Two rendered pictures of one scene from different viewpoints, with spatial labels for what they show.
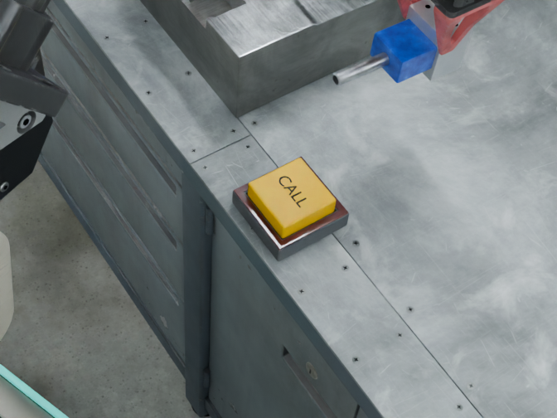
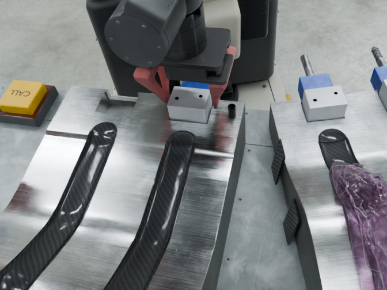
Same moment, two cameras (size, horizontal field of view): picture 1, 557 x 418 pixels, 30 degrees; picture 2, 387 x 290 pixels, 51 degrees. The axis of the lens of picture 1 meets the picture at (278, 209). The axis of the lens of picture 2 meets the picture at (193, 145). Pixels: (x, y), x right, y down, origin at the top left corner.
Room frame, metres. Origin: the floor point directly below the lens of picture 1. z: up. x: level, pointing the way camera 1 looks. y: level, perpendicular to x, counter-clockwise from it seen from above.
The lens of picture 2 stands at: (1.17, -0.03, 1.30)
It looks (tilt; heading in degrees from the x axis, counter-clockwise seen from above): 52 degrees down; 151
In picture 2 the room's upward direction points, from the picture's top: 10 degrees counter-clockwise
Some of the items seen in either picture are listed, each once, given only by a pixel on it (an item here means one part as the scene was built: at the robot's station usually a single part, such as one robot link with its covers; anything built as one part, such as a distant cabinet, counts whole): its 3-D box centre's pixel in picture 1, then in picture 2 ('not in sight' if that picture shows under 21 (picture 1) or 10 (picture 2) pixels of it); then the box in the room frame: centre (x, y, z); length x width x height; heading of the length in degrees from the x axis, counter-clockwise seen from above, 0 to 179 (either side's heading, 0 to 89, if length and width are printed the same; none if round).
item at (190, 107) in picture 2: not in sight; (198, 86); (0.81, 0.19, 0.89); 0.13 x 0.05 x 0.05; 129
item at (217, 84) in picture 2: not in sight; (204, 78); (0.85, 0.17, 0.95); 0.07 x 0.07 x 0.09; 39
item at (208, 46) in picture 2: not in sight; (179, 30); (0.84, 0.16, 1.02); 0.10 x 0.07 x 0.07; 39
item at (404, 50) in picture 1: (394, 54); not in sight; (0.66, -0.09, 0.93); 0.13 x 0.05 x 0.05; 129
